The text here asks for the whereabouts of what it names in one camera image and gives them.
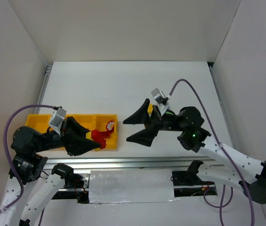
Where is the red yellow lego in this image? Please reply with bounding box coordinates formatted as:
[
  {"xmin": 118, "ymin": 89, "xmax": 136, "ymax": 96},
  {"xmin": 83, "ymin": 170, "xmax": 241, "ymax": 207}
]
[{"xmin": 85, "ymin": 129, "xmax": 107, "ymax": 150}]

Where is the red arched lego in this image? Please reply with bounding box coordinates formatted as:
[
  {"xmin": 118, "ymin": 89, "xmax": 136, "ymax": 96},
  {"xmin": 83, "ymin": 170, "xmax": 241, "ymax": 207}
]
[{"xmin": 106, "ymin": 121, "xmax": 115, "ymax": 133}]

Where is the red rectangular lego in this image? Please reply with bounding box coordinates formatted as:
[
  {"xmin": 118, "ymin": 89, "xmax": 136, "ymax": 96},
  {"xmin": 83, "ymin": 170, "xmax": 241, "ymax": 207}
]
[{"xmin": 100, "ymin": 131, "xmax": 112, "ymax": 138}]

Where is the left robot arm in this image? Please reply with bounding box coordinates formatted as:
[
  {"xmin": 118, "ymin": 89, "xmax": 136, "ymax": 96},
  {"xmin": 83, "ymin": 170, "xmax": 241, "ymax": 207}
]
[{"xmin": 0, "ymin": 117, "xmax": 106, "ymax": 226}]

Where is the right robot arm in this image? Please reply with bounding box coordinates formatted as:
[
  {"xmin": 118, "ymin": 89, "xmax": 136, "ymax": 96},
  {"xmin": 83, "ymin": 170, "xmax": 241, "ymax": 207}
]
[{"xmin": 123, "ymin": 98, "xmax": 266, "ymax": 204}]

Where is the yellow rounded lego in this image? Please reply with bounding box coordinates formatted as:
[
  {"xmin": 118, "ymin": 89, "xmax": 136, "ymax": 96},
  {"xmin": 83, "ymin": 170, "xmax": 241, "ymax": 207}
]
[{"xmin": 147, "ymin": 104, "xmax": 153, "ymax": 116}]

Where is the white taped sheet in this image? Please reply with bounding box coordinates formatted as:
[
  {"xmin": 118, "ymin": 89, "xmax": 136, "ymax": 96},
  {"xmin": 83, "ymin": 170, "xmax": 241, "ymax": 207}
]
[{"xmin": 89, "ymin": 169, "xmax": 175, "ymax": 204}]

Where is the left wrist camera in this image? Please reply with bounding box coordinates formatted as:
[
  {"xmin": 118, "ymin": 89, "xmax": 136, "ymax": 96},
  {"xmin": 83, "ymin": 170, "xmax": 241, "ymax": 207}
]
[{"xmin": 49, "ymin": 107, "xmax": 67, "ymax": 136}]

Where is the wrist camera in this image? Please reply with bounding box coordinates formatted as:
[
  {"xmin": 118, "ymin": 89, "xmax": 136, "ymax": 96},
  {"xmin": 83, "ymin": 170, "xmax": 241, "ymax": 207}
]
[
  {"xmin": 49, "ymin": 107, "xmax": 67, "ymax": 136},
  {"xmin": 151, "ymin": 88, "xmax": 171, "ymax": 116}
]

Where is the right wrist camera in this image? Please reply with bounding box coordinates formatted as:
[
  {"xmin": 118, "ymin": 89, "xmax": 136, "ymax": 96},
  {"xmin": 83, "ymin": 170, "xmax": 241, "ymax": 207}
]
[{"xmin": 151, "ymin": 88, "xmax": 171, "ymax": 116}]

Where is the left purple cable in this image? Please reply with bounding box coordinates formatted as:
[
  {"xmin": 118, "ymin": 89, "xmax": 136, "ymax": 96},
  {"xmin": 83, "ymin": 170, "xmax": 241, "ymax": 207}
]
[{"xmin": 0, "ymin": 104, "xmax": 58, "ymax": 226}]

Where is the aluminium rail frame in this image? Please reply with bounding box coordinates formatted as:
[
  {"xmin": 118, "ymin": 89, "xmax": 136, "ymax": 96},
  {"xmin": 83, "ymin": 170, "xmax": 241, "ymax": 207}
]
[{"xmin": 38, "ymin": 61, "xmax": 246, "ymax": 203}]

